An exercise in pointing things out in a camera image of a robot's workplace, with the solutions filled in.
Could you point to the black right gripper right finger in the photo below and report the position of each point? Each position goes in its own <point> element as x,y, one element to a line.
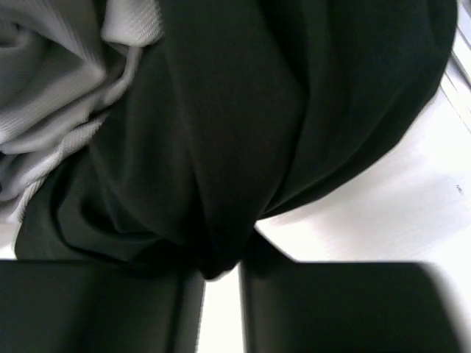
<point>389,307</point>

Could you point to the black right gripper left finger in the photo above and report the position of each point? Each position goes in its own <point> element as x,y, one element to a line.
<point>73,307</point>

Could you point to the black trousers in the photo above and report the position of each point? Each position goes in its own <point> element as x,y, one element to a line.
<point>245,110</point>

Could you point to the grey garment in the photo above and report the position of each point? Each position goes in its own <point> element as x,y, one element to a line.
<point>63,64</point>

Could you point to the aluminium table frame rail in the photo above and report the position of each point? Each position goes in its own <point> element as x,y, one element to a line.
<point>458,70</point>

